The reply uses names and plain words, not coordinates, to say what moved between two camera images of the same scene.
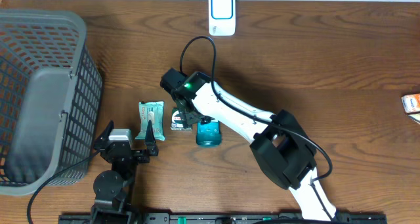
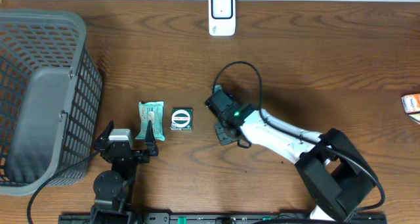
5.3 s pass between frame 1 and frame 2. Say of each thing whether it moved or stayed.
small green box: stayed
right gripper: moved
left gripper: stayed
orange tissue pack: stayed
